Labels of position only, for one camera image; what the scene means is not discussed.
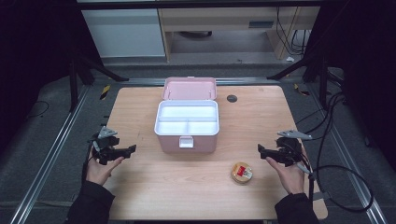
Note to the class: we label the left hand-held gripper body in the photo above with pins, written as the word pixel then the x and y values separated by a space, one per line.
pixel 106 146

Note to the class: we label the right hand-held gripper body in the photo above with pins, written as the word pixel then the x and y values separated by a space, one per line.
pixel 289 149

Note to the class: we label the white divided tray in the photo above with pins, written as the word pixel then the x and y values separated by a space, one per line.
pixel 186 115

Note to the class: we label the pink storage box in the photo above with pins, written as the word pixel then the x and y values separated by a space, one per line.
pixel 190 88

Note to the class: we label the person's left hand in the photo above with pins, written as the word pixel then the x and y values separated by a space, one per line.
pixel 98 172

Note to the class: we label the person's right hand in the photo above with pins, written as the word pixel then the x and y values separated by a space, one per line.
pixel 292 179

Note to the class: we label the yellow black tape strip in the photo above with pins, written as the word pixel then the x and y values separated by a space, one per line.
pixel 301 90
pixel 105 91

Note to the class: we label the black round table grommet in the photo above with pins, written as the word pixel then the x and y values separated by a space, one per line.
pixel 232 99

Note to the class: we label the black metal stand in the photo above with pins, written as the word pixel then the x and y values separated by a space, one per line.
pixel 323 84
pixel 74 84

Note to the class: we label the white paper scrap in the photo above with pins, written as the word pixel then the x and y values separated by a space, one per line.
pixel 290 59

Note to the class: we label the black curtain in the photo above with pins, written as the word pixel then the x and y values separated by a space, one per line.
pixel 367 68
pixel 34 62

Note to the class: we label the white cabinet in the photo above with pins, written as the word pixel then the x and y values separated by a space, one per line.
pixel 124 32

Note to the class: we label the light wooden desk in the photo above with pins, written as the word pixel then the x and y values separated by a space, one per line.
pixel 218 18

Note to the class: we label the aluminium floor rail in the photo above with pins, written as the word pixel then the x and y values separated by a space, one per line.
pixel 351 174
pixel 46 165

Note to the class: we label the aluminium cross rail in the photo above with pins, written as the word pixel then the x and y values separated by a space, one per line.
pixel 143 81

